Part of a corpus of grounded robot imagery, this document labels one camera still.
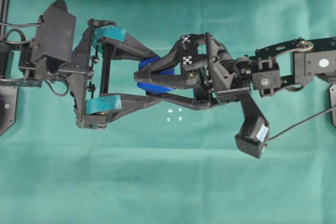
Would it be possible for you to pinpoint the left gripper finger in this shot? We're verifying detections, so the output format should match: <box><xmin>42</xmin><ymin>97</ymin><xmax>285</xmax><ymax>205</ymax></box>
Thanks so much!
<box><xmin>86</xmin><ymin>93</ymin><xmax>161</xmax><ymax>123</ymax></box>
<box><xmin>92</xmin><ymin>26</ymin><xmax>158</xmax><ymax>61</ymax></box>

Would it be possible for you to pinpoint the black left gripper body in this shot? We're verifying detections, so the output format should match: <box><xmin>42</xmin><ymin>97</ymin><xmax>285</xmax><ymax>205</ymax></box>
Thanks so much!
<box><xmin>67</xmin><ymin>19</ymin><xmax>116</xmax><ymax>130</ymax></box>

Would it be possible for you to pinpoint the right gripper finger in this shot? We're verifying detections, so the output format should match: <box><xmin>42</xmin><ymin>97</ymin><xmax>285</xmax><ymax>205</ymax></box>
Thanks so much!
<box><xmin>146</xmin><ymin>90</ymin><xmax>218</xmax><ymax>110</ymax></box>
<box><xmin>134</xmin><ymin>42</ymin><xmax>196</xmax><ymax>89</ymax></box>

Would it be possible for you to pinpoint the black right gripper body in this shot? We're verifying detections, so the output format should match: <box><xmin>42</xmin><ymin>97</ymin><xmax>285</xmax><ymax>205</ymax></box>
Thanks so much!
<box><xmin>180</xmin><ymin>33</ymin><xmax>252</xmax><ymax>110</ymax></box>

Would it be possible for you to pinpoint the blue block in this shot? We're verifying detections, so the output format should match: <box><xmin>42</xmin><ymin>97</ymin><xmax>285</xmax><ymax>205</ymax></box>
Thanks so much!
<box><xmin>137</xmin><ymin>56</ymin><xmax>175</xmax><ymax>95</ymax></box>

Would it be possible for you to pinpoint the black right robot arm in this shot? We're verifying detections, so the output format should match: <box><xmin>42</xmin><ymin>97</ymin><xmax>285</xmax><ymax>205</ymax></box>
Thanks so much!
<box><xmin>134</xmin><ymin>33</ymin><xmax>335</xmax><ymax>110</ymax></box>

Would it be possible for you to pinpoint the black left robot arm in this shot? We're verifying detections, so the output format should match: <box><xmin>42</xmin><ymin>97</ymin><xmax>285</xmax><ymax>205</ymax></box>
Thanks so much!
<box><xmin>1</xmin><ymin>15</ymin><xmax>159</xmax><ymax>132</ymax></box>

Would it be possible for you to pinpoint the green table cloth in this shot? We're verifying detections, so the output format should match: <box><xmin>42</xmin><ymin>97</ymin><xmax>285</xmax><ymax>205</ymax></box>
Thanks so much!
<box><xmin>1</xmin><ymin>0</ymin><xmax>335</xmax><ymax>223</ymax></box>

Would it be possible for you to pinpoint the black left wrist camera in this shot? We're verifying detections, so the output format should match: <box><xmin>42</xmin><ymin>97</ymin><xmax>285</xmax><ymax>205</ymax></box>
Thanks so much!
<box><xmin>31</xmin><ymin>0</ymin><xmax>76</xmax><ymax>81</ymax></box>

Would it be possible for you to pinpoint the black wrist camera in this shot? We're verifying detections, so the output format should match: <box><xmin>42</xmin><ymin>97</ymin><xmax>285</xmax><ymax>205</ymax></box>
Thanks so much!
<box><xmin>235</xmin><ymin>93</ymin><xmax>269</xmax><ymax>159</ymax></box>
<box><xmin>31</xmin><ymin>0</ymin><xmax>76</xmax><ymax>81</ymax></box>

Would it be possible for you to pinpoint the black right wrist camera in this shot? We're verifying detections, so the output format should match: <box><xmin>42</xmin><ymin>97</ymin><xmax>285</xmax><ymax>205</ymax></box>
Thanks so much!
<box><xmin>235</xmin><ymin>93</ymin><xmax>269</xmax><ymax>159</ymax></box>

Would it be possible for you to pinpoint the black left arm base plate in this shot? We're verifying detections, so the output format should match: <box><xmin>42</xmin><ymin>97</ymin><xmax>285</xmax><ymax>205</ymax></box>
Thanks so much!
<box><xmin>1</xmin><ymin>86</ymin><xmax>18</xmax><ymax>135</ymax></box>

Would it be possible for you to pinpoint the black left camera cable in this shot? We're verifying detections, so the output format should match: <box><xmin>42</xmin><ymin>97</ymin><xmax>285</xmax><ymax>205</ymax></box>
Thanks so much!
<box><xmin>0</xmin><ymin>15</ymin><xmax>70</xmax><ymax>99</ymax></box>

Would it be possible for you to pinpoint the black camera cable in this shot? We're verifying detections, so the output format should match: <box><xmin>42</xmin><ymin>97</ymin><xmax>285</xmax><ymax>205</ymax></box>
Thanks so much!
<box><xmin>0</xmin><ymin>15</ymin><xmax>70</xmax><ymax>99</ymax></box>
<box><xmin>265</xmin><ymin>104</ymin><xmax>336</xmax><ymax>146</ymax></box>

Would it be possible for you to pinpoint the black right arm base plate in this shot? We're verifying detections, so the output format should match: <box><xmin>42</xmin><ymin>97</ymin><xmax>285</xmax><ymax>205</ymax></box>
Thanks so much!
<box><xmin>329</xmin><ymin>83</ymin><xmax>336</xmax><ymax>127</ymax></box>

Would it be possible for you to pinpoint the black right camera cable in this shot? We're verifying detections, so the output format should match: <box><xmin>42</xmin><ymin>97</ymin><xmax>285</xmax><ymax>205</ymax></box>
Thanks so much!
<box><xmin>265</xmin><ymin>104</ymin><xmax>336</xmax><ymax>146</ymax></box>

